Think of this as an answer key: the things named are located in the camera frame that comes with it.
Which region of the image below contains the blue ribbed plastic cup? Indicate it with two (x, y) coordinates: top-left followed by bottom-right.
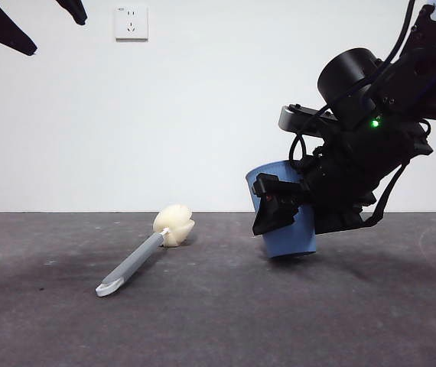
(245, 160), (319, 262)

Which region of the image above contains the grey-handled cream sponge cup brush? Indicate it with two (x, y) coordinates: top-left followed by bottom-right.
(95, 204), (197, 298)

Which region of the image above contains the white wall socket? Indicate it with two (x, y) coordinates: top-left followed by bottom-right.
(115, 5), (150, 43)

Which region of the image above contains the black camera cable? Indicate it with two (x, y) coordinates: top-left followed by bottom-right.
(288, 109), (333, 172)

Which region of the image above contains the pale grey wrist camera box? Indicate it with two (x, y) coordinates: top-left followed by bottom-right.
(278, 103), (338, 135)

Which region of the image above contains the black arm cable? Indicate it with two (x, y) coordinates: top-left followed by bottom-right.
(370, 0), (416, 83)
(360, 154), (409, 227)

